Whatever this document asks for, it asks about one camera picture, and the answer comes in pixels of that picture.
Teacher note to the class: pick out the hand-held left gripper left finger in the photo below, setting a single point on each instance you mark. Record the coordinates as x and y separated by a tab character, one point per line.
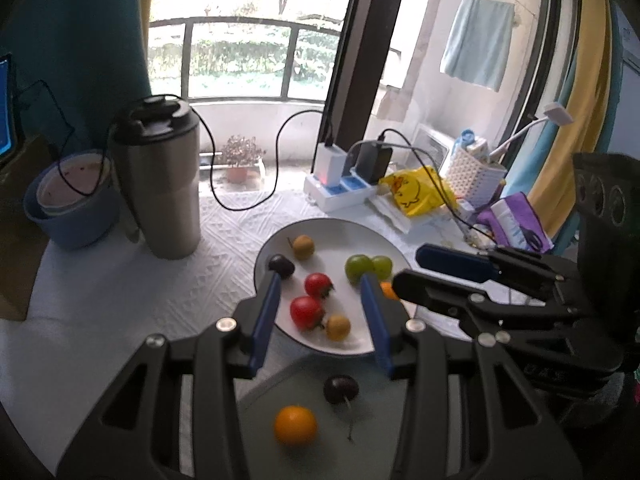
265	320

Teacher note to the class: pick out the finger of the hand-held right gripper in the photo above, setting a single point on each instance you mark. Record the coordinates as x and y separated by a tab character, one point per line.
455	261
435	296

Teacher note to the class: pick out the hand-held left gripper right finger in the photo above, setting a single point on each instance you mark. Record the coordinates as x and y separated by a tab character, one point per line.
375	320

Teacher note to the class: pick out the small orange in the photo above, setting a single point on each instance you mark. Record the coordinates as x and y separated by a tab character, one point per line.
389	291

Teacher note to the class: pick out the olive brown round fruit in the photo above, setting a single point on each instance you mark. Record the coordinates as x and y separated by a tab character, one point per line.
303	246
338	327

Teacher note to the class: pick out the red cherry tomato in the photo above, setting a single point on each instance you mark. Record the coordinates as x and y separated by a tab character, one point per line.
318	285
306	312

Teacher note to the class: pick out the green grape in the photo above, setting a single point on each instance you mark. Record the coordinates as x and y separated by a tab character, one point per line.
357	267
384	265

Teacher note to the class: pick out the dark plum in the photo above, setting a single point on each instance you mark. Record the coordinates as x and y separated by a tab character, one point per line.
282	264

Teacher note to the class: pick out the grey round tray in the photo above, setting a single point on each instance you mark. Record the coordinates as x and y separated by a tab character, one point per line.
300	380

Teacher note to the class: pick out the white oval plate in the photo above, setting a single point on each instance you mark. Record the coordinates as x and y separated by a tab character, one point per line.
330	255

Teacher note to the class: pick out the white tube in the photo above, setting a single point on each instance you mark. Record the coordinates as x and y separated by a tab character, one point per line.
507	222

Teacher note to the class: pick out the white paper packet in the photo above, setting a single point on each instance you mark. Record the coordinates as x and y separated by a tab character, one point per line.
395	215

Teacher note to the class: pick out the dark purple cherry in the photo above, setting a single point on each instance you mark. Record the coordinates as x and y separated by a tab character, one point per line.
341	389

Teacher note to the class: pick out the yellow plastic bag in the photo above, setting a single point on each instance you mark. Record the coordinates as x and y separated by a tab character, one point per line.
415	190

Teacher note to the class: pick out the purple pouch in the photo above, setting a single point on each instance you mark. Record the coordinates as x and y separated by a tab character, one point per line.
520	210

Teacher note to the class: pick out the white woven basket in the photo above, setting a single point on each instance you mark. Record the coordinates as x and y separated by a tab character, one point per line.
472	177

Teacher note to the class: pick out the large orange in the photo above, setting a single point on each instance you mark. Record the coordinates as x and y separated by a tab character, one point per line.
295	425

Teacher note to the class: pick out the bottles in basket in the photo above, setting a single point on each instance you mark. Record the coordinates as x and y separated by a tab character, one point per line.
472	145

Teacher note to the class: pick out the black charger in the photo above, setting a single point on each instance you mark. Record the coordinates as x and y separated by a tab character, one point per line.
372	162

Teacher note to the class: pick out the white power strip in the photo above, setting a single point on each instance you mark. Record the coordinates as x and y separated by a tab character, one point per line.
330	197

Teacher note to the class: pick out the white charger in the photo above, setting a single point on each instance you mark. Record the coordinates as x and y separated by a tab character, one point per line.
329	162

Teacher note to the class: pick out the potted plant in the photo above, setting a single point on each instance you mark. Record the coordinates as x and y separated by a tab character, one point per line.
240	152

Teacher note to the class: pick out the stainless steel tumbler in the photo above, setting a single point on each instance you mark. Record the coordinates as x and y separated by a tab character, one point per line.
160	185

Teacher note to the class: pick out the yellow curtain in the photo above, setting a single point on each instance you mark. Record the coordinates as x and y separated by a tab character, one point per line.
585	110

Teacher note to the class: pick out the white gooseneck lamp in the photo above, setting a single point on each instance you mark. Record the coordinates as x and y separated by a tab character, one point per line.
557	112

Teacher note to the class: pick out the blue plastic bowl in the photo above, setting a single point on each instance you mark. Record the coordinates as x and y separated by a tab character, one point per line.
75	225

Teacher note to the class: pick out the light blue hanging towel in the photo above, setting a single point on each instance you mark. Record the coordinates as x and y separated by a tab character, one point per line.
477	42

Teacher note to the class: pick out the white bowl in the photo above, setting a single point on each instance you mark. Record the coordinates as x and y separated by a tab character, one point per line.
70	185

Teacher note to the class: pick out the cardboard box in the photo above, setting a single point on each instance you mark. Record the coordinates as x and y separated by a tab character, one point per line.
20	240

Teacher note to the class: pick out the balcony railing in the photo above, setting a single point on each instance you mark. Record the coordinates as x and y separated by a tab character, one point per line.
287	60

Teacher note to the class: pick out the teal curtain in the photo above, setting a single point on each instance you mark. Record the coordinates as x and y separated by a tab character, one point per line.
75	35

